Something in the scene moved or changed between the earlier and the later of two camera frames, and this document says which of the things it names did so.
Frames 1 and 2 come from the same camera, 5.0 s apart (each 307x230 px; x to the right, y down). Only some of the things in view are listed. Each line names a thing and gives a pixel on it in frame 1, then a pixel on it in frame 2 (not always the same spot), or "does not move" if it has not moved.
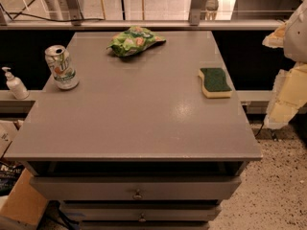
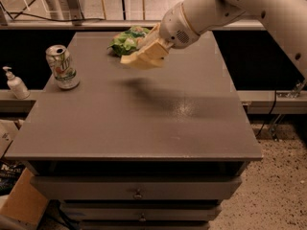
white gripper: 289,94 → 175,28
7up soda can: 61,66 does not move
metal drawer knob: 137,195 does not move
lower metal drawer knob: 142,218 does not move
